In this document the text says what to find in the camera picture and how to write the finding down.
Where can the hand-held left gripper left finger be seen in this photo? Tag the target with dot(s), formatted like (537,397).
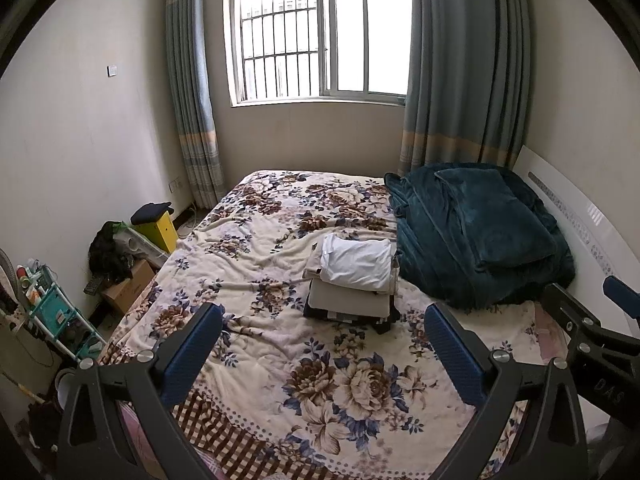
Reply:
(195,355)

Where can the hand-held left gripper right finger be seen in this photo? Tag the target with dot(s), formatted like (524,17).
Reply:
(455,355)

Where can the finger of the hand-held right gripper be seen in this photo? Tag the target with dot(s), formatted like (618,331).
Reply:
(560,302)
(622,291)

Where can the white t-shirt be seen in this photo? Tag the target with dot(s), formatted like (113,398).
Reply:
(357,260)

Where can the black clothes heap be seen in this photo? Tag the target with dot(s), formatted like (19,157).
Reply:
(107,255)

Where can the pink bed mattress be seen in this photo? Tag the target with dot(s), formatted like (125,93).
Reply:
(550,342)

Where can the white headboard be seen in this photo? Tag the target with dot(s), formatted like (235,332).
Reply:
(590,240)

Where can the cardboard box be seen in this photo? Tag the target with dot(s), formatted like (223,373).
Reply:
(127,290)

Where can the teal plush blanket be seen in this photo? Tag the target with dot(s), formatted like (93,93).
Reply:
(440,260)

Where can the teal plush pillow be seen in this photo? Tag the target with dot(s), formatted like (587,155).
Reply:
(500,220)

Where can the white plastic appliance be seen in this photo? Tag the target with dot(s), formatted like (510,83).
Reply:
(142,247)

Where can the cream folded garment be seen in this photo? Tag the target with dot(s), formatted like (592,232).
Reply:
(345,302)

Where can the black remote control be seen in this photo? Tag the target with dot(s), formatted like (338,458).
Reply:
(92,286)

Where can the yellow box stool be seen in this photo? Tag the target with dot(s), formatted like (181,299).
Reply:
(160,232)

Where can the grey cup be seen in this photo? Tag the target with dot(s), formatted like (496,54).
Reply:
(66,385)

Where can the beige folded garment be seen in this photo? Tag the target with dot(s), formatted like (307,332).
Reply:
(312,270)

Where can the teal storage rack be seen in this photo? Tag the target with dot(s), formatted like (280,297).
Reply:
(55,310)

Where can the wide blue-grey curtain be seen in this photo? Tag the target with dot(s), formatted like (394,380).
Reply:
(460,85)

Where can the narrow blue-grey curtain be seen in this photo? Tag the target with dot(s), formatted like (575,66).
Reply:
(195,110)

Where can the barred window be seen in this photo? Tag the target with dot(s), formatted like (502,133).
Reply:
(300,35)

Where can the wall socket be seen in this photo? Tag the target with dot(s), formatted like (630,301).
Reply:
(175,185)

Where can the wall switch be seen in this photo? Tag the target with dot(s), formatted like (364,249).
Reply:
(112,70)

